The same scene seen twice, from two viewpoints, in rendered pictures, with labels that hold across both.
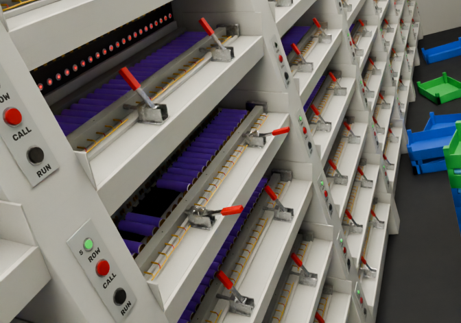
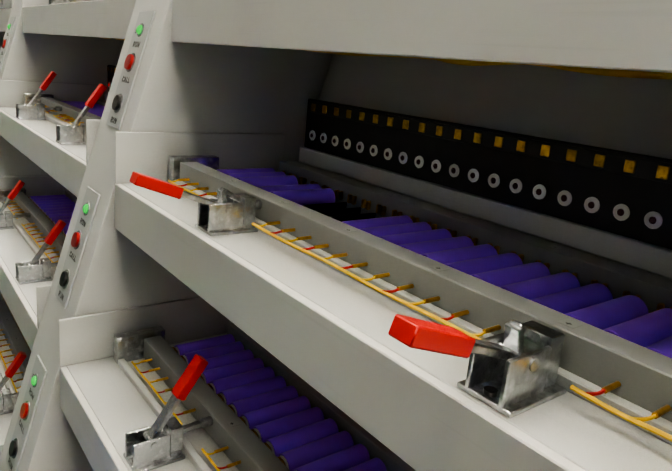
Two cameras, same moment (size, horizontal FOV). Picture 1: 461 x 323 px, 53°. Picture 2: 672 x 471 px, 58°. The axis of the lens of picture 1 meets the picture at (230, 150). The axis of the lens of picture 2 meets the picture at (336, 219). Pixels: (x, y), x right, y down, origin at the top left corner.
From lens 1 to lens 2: 0.98 m
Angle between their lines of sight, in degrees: 105
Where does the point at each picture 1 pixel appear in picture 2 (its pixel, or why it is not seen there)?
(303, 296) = not seen: outside the picture
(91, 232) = (147, 23)
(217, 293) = (212, 418)
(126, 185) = (194, 22)
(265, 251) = not seen: outside the picture
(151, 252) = (202, 171)
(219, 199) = (268, 255)
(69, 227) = (148, 3)
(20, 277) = (127, 9)
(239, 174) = (336, 299)
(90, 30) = not seen: outside the picture
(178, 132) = (278, 18)
